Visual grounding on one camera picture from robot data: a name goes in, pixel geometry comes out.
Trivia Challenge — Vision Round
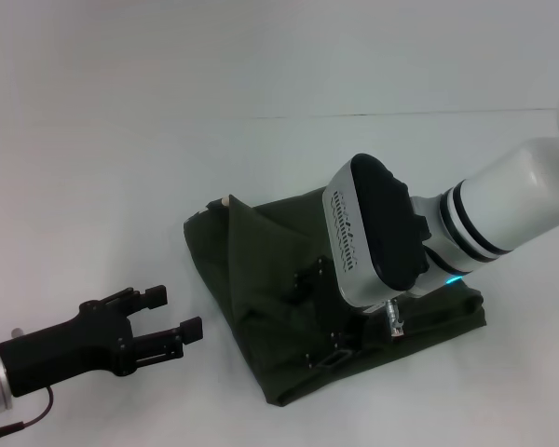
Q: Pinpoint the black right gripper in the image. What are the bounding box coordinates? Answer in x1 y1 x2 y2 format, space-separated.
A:
281 255 369 372

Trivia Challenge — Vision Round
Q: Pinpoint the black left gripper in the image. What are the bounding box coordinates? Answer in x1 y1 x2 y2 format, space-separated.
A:
0 284 204 399

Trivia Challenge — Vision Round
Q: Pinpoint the dark green shirt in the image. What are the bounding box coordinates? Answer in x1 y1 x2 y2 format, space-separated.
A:
183 184 488 407

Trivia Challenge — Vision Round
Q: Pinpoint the silver cable connector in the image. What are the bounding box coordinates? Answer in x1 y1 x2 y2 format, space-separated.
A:
384 300 405 337

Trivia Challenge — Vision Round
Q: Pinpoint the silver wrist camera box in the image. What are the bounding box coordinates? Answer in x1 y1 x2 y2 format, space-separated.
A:
322 152 432 309

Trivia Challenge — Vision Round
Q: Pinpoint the black cable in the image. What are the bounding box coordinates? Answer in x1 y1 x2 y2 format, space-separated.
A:
0 385 55 440

